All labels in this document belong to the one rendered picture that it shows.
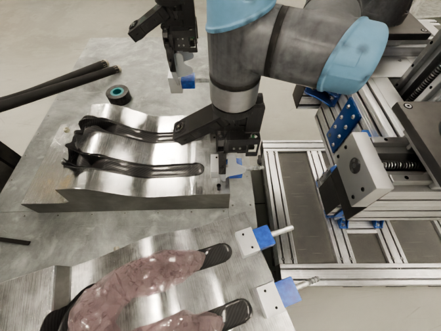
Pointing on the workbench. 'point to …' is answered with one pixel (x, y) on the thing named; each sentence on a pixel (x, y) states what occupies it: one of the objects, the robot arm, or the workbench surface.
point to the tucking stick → (14, 241)
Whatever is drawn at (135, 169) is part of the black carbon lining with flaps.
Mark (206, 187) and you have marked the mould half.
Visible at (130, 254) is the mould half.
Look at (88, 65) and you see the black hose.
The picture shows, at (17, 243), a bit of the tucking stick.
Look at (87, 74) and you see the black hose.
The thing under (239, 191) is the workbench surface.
